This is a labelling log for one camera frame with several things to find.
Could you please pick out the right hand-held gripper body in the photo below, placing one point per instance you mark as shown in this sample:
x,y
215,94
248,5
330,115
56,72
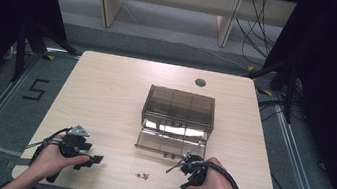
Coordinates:
x,y
196,171

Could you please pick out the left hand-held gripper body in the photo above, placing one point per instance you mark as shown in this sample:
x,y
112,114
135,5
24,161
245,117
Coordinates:
x,y
73,142

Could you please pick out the person's right hand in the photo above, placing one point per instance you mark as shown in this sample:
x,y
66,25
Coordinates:
x,y
216,186

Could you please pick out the person's left hand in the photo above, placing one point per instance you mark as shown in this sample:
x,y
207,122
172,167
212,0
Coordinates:
x,y
50,159

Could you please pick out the smoky transparent open drawer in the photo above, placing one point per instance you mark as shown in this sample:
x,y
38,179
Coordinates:
x,y
162,144

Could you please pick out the small brown object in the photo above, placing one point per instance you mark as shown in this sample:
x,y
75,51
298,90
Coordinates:
x,y
142,175

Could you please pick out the grey tape strip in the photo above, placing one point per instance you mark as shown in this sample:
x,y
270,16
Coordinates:
x,y
16,163

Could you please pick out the smoky transparent drawer cabinet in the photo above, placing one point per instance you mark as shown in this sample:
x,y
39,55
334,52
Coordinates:
x,y
178,107

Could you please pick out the black metal stand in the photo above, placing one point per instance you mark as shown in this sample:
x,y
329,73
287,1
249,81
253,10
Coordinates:
x,y
21,52
289,92

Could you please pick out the yellow black tape marker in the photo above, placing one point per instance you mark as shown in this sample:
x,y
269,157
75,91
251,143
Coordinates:
x,y
266,92

